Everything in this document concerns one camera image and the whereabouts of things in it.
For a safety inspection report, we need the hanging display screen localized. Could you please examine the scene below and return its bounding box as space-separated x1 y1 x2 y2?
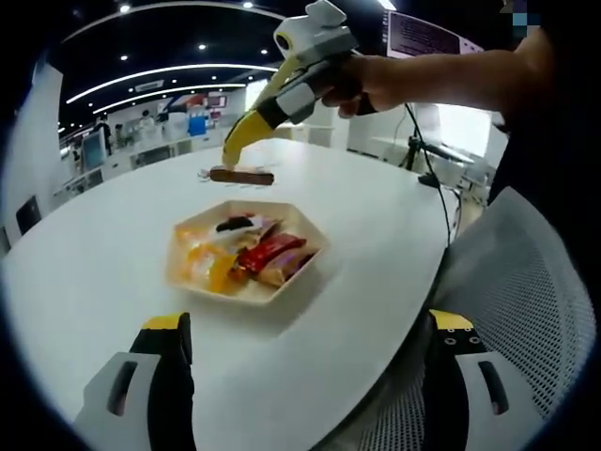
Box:
387 11 485 58

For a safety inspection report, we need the black office chair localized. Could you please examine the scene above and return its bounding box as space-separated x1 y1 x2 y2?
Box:
16 195 41 234

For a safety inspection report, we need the pile of snack packets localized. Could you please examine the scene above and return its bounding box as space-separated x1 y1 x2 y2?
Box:
176 213 318 295

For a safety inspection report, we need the person's right hand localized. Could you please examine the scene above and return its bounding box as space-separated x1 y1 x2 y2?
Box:
322 54 415 119

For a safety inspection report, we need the black tripod stand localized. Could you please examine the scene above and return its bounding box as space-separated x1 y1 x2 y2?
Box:
398 134 475 169

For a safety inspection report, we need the white mesh office chair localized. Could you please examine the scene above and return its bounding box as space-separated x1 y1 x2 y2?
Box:
356 186 597 451

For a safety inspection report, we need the black cable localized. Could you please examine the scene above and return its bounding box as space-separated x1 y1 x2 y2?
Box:
403 102 461 243

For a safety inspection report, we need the white lab counter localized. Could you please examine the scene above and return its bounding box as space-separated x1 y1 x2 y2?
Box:
51 131 226 201

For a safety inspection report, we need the white kiosk screen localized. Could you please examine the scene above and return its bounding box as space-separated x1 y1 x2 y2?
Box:
82 133 107 170

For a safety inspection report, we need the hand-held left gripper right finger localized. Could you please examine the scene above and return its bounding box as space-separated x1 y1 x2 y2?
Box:
422 308 536 451

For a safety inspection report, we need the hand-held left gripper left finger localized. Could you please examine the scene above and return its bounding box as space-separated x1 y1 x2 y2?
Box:
69 310 196 451

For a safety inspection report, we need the white square pillar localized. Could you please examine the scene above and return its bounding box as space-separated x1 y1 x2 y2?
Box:
8 55 65 222
300 101 349 148

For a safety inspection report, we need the cream hexagonal container tray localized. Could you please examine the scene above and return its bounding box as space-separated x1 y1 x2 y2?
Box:
166 199 330 307

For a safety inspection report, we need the red snack bar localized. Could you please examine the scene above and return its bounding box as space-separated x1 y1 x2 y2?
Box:
237 233 307 273

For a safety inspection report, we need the person's dark clothing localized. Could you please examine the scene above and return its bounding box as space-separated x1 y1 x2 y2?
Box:
485 110 564 208

